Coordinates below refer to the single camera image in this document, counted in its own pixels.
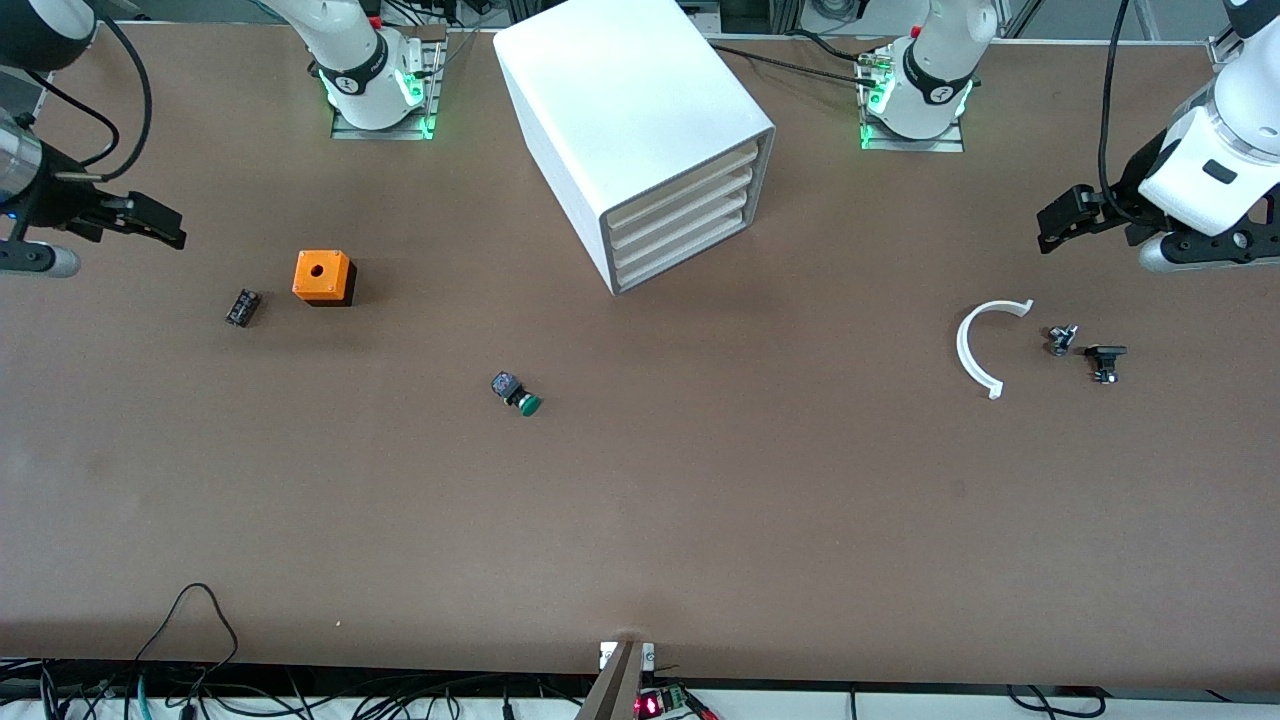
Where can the white box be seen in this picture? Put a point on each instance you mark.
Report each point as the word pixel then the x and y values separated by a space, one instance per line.
pixel 680 230

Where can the green push button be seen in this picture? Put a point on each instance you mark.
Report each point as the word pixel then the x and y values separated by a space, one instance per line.
pixel 520 395

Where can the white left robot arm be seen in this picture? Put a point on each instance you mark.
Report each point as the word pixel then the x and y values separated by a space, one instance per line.
pixel 935 60

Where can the small black silver clip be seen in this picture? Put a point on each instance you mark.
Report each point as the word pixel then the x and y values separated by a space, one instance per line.
pixel 1060 340

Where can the small black flat-headed part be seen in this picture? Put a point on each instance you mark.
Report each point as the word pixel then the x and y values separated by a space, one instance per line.
pixel 1104 353

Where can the small black terminal block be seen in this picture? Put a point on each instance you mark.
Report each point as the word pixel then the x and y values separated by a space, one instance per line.
pixel 243 308

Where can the orange box with hole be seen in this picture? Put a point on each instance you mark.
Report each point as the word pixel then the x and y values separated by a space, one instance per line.
pixel 320 275

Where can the circuit board with red light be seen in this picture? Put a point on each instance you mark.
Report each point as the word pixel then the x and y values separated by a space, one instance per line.
pixel 660 703

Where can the white curved plastic bracket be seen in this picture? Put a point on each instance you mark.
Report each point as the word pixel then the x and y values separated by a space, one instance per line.
pixel 964 345

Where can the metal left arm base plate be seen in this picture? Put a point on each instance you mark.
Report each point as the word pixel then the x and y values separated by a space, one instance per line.
pixel 945 145

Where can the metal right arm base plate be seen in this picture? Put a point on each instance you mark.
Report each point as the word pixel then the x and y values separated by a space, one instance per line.
pixel 432 100

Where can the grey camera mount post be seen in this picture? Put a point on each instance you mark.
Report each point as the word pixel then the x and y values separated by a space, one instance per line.
pixel 615 690

